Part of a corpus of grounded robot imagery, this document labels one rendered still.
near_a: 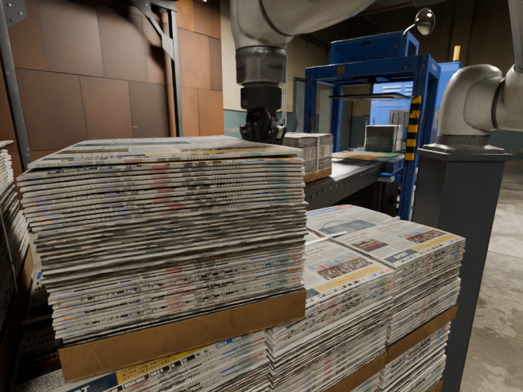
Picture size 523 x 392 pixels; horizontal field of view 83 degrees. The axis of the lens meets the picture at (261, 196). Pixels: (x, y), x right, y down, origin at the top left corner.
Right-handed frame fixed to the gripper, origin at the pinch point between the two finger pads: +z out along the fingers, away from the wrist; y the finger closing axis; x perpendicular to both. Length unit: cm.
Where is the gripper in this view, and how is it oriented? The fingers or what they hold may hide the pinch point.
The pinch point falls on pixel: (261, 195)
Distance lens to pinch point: 58.7
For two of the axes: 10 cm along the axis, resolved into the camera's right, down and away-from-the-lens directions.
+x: 8.4, -1.3, 5.2
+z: 0.0, 9.7, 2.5
